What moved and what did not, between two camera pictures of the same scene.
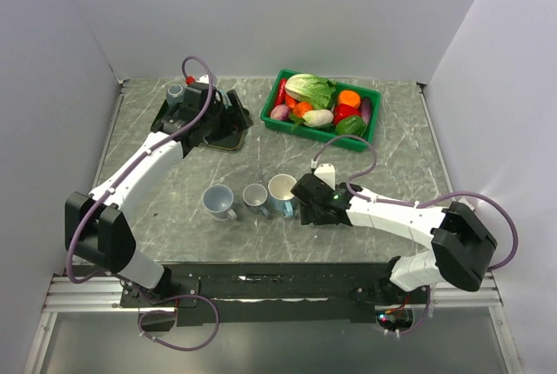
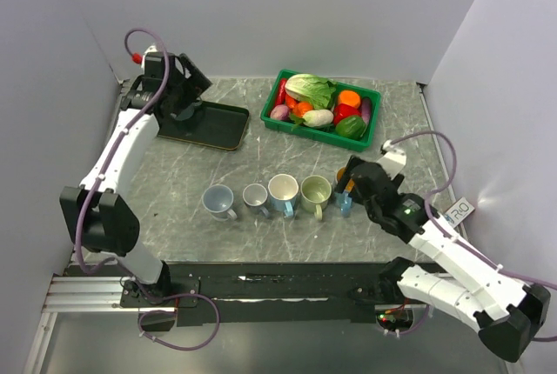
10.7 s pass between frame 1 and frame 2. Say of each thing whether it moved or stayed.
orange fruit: stayed
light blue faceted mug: stayed
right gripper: moved
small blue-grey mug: stayed
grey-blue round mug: stayed
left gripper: moved
